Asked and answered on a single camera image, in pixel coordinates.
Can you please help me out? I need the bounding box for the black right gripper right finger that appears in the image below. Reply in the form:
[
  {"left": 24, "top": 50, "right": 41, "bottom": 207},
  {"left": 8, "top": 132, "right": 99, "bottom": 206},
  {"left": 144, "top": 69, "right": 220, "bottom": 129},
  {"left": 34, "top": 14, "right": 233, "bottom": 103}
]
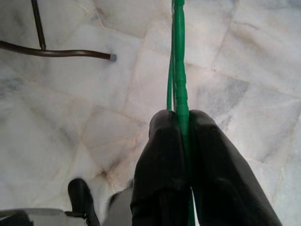
[{"left": 189, "top": 108, "right": 283, "bottom": 226}]

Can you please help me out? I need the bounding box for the green plastic hanger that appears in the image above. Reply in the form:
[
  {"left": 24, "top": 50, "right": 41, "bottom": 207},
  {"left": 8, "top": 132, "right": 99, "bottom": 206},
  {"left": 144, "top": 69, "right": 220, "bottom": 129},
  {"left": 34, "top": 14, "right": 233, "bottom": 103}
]
[{"left": 166, "top": 0, "right": 200, "bottom": 226}]

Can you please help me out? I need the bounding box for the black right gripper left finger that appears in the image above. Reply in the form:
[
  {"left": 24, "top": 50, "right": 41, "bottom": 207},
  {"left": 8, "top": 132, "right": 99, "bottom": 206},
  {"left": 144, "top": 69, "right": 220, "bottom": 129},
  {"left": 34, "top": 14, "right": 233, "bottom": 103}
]
[{"left": 130, "top": 109, "right": 190, "bottom": 226}]

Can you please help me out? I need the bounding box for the marble folding table red edge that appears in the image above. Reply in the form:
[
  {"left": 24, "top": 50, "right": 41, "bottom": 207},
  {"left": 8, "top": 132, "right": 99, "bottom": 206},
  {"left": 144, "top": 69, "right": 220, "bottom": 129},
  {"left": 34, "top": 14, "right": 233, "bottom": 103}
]
[{"left": 0, "top": 0, "right": 118, "bottom": 63}]

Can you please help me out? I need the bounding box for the grey robot right leg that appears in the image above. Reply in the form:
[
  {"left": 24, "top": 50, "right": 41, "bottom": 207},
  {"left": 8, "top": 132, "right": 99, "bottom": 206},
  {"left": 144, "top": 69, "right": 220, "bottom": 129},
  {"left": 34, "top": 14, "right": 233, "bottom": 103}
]
[{"left": 0, "top": 178, "right": 132, "bottom": 226}]

